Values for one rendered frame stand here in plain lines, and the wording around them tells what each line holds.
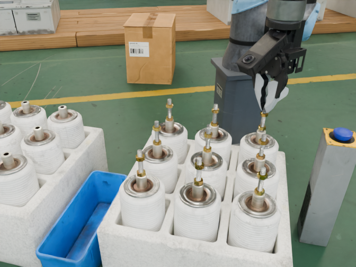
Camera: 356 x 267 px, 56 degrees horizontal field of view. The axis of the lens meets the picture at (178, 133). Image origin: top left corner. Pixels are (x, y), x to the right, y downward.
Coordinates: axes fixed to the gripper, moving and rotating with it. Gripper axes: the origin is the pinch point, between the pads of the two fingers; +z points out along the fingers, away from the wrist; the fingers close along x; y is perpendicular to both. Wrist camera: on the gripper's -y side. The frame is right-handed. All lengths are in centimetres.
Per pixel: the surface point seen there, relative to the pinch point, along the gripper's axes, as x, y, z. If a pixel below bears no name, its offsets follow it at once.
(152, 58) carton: 97, 27, 21
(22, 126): 45, -46, 12
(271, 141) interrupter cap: -2.2, 2.5, 9.5
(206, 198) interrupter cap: -9.0, -24.1, 9.5
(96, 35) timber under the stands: 175, 30, 28
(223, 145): 4.2, -7.8, 10.2
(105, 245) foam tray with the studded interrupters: 1.1, -42.4, 20.8
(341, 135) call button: -16.4, 7.2, 1.9
